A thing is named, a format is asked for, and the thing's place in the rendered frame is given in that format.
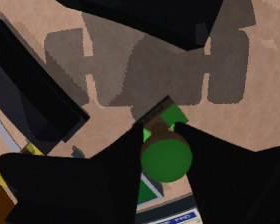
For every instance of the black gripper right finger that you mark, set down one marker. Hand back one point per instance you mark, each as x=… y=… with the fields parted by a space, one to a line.
x=229 y=183

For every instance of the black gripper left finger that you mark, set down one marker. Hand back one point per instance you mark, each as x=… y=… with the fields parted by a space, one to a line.
x=108 y=183

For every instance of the blue stamp pad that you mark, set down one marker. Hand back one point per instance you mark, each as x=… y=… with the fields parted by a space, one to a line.
x=183 y=211

